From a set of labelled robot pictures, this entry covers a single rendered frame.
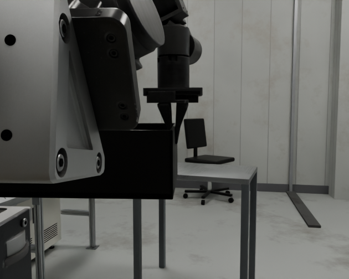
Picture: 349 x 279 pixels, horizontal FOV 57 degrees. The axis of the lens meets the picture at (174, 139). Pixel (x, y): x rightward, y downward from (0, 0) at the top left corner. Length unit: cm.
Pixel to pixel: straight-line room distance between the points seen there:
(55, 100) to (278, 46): 488
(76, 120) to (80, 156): 2
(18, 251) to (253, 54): 473
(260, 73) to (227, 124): 87
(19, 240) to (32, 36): 25
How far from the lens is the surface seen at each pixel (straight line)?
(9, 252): 38
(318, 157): 507
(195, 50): 64
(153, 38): 32
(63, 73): 19
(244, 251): 192
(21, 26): 20
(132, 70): 22
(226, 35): 502
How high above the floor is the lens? 115
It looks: 5 degrees down
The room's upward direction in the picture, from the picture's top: straight up
